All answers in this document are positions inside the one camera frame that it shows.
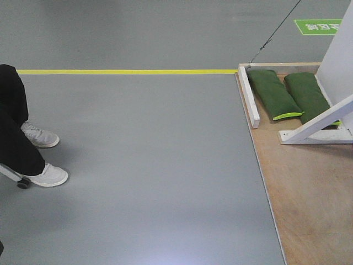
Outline grey office chair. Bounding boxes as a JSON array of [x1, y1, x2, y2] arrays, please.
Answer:
[[1, 164, 31, 189]]

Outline green floor sign sticker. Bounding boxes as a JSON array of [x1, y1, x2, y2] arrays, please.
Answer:
[[294, 19, 342, 36]]

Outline right green sandbag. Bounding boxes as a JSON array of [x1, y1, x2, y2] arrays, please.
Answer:
[[284, 72, 330, 124]]

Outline front white sneaker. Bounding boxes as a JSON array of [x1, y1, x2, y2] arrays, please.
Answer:
[[25, 163, 69, 187]]

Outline black robot part at edge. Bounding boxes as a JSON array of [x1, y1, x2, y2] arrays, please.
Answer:
[[0, 241, 4, 256]]

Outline white wooden edge rail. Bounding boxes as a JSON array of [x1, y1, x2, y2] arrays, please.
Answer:
[[237, 63, 260, 129]]

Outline person black trouser legs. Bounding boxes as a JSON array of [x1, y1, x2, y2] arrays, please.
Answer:
[[1, 65, 45, 176]]

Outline left green sandbag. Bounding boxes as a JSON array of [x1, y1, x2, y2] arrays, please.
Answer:
[[247, 70, 304, 121]]

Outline rear white sneaker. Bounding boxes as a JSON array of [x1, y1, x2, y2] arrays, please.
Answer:
[[21, 122, 60, 148]]

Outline white sneaker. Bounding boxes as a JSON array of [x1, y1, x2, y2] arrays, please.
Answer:
[[25, 163, 69, 187], [21, 122, 60, 148]]

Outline white wooden door frame brace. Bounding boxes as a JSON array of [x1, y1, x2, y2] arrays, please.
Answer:
[[279, 3, 352, 145]]

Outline green sandbag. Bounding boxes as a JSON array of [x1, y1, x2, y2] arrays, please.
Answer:
[[247, 70, 304, 121], [284, 72, 330, 124]]

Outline wooden plywood platform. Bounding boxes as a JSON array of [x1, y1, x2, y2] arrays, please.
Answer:
[[236, 63, 352, 264]]

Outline black cord on floor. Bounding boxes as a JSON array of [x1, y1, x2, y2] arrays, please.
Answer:
[[247, 0, 302, 65]]

